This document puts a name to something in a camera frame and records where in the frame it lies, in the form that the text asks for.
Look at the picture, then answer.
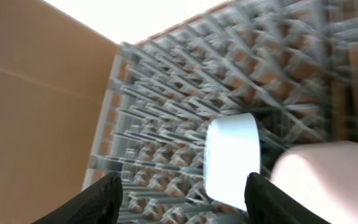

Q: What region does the white paper cup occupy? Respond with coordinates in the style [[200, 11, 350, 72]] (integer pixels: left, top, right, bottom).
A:
[[203, 113, 261, 211]]

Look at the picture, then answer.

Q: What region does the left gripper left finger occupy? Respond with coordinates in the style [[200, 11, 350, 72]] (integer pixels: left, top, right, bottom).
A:
[[34, 172, 123, 224]]

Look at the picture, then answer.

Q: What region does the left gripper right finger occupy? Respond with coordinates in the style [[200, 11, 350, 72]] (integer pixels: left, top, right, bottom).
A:
[[244, 172, 328, 224]]

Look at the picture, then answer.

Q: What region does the pink bowl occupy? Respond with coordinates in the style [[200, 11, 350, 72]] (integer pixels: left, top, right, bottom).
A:
[[270, 141, 358, 224]]

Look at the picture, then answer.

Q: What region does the brown cardboard box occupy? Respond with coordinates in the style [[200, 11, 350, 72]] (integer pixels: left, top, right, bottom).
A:
[[0, 0, 117, 223]]

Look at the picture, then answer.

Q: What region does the grey plastic dish rack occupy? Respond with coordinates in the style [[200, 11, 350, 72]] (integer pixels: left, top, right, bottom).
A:
[[84, 0, 358, 223]]

